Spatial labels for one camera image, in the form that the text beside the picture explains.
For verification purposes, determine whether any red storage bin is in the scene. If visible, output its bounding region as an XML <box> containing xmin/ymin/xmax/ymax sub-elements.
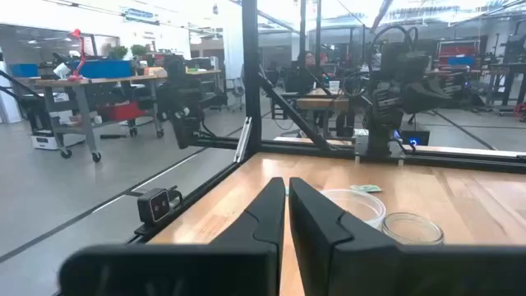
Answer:
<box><xmin>97</xmin><ymin>101</ymin><xmax>145</xmax><ymax>123</ymax></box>

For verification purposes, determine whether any person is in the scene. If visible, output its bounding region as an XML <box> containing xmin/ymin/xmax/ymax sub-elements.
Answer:
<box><xmin>287</xmin><ymin>49</ymin><xmax>330</xmax><ymax>95</ymax></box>

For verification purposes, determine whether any green sachet packet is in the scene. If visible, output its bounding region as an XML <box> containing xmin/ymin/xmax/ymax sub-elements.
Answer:
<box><xmin>349</xmin><ymin>184</ymin><xmax>383</xmax><ymax>194</ymax></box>

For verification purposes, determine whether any black box with blue light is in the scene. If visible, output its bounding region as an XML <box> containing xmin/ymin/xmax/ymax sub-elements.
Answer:
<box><xmin>396</xmin><ymin>122</ymin><xmax>431</xmax><ymax>147</ymax></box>

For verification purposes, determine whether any large blue bin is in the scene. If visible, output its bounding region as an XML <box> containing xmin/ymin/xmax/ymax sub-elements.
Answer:
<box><xmin>72</xmin><ymin>59</ymin><xmax>133</xmax><ymax>79</ymax></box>

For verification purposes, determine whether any red desk lamp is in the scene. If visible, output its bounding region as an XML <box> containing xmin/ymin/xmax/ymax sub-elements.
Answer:
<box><xmin>67</xmin><ymin>28</ymin><xmax>88</xmax><ymax>82</ymax></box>

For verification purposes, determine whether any small black table camera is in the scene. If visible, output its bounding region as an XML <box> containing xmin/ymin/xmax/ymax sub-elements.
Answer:
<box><xmin>136</xmin><ymin>185</ymin><xmax>184</xmax><ymax>226</ymax></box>

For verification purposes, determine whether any wooden desk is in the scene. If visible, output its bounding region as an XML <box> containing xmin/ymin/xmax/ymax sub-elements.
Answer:
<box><xmin>295</xmin><ymin>88</ymin><xmax>350</xmax><ymax>112</ymax></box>

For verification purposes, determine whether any clear glass jar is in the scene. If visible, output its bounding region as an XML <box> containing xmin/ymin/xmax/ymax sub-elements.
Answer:
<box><xmin>381</xmin><ymin>211</ymin><xmax>445</xmax><ymax>247</ymax></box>

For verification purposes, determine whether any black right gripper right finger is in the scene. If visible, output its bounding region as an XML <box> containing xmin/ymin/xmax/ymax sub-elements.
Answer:
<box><xmin>288</xmin><ymin>176</ymin><xmax>526</xmax><ymax>296</ymax></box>

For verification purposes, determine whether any small blue bin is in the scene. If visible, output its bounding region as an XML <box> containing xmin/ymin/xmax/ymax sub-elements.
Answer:
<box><xmin>8</xmin><ymin>63</ymin><xmax>40</xmax><ymax>78</ymax></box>

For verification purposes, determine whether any white box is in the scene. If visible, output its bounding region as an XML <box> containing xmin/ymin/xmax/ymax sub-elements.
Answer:
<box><xmin>30</xmin><ymin>131</ymin><xmax>58</xmax><ymax>151</ymax></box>

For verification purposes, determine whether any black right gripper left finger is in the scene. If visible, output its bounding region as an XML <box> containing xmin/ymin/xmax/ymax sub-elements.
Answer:
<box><xmin>57</xmin><ymin>176</ymin><xmax>287</xmax><ymax>296</ymax></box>

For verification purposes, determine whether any grey wheeled workbench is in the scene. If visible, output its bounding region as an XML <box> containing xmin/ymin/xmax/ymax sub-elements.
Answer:
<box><xmin>35</xmin><ymin>69</ymin><xmax>223</xmax><ymax>164</ymax></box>

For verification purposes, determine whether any black background equipment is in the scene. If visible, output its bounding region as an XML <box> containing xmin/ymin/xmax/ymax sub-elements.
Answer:
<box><xmin>155</xmin><ymin>53</ymin><xmax>206</xmax><ymax>150</ymax></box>

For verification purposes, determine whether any clear plastic cup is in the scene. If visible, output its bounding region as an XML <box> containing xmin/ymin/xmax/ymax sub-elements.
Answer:
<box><xmin>320</xmin><ymin>187</ymin><xmax>387</xmax><ymax>229</ymax></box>

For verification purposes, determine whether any black aluminium table frame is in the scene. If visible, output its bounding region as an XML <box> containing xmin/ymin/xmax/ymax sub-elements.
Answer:
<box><xmin>127</xmin><ymin>0</ymin><xmax>526</xmax><ymax>247</ymax></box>

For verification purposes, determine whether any red tool cabinet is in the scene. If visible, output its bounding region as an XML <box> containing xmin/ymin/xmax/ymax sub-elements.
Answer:
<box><xmin>437</xmin><ymin>40</ymin><xmax>480</xmax><ymax>69</ymax></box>

